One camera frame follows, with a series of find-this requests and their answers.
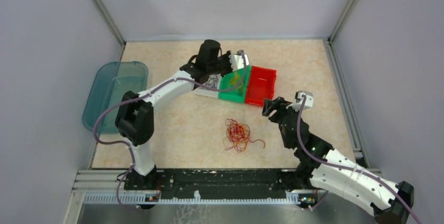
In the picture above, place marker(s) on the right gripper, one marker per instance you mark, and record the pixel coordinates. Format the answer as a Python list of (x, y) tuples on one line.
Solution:
[(279, 104)]

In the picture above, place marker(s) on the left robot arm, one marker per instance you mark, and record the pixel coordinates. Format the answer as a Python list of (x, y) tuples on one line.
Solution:
[(135, 117)]

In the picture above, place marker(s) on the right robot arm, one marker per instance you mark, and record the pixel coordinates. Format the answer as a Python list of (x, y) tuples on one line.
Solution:
[(322, 166)]

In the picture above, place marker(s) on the red plastic bin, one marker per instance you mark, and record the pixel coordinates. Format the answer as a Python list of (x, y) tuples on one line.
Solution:
[(260, 86)]

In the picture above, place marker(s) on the green plastic bin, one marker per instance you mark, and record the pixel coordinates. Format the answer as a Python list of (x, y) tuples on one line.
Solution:
[(234, 80)]

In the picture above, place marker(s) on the white plastic bin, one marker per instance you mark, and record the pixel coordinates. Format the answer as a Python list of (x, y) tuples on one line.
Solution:
[(210, 87)]

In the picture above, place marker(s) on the teal translucent tray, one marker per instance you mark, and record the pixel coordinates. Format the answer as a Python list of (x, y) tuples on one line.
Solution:
[(111, 82)]

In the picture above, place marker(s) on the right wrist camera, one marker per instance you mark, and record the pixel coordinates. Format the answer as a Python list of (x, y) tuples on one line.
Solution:
[(304, 100)]

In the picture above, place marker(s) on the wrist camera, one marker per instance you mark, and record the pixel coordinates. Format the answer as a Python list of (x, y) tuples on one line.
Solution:
[(304, 100), (239, 60)]

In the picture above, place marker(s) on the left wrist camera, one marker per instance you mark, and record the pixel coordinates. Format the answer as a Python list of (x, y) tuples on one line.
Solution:
[(239, 60)]

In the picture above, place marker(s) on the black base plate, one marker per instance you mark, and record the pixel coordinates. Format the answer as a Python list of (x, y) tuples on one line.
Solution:
[(221, 184)]

